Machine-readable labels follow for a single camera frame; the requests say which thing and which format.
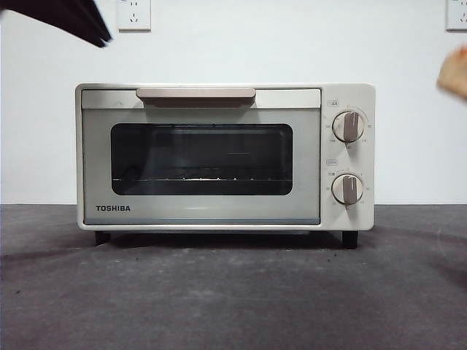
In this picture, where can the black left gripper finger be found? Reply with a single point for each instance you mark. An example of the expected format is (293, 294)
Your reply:
(44, 14)
(85, 14)

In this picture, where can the orange-brown bread bun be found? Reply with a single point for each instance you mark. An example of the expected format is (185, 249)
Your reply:
(456, 73)

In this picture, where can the cream oven knob taupe grip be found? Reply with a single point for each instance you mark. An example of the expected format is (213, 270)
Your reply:
(349, 126)
(347, 188)

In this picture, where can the cream Toshiba toaster oven body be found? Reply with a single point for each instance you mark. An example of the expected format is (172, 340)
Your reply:
(366, 156)

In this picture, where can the white wall socket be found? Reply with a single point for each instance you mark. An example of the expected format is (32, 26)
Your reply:
(458, 16)
(134, 16)

